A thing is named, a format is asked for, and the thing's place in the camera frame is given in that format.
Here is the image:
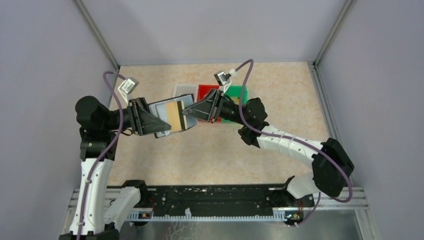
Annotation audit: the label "red plastic bin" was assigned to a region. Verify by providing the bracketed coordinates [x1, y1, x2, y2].
[197, 84, 219, 102]

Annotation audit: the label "white plastic bin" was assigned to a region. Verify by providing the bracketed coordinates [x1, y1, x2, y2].
[173, 84, 199, 102]

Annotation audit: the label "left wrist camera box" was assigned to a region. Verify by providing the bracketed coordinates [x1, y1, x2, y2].
[118, 77, 139, 105]

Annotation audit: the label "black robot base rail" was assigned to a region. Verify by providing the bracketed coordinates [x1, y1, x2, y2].
[126, 183, 315, 225]

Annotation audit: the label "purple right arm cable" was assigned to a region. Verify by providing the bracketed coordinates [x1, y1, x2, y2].
[231, 58, 354, 204]

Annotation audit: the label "grey aluminium frame rail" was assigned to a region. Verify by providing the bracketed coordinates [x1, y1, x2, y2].
[308, 0, 379, 240]

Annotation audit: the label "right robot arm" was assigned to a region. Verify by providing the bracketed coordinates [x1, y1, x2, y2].
[182, 89, 355, 203]

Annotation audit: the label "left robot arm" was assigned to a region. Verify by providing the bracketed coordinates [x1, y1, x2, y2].
[59, 96, 171, 240]

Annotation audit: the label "green plastic bin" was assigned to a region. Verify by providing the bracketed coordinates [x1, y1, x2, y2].
[219, 85, 248, 125]

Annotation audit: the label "gold card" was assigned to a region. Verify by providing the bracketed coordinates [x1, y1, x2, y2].
[164, 100, 188, 133]

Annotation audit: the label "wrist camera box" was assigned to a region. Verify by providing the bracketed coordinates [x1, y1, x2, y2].
[213, 68, 237, 94]
[118, 77, 139, 105]

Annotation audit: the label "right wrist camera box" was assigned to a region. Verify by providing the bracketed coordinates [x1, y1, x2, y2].
[213, 68, 237, 94]

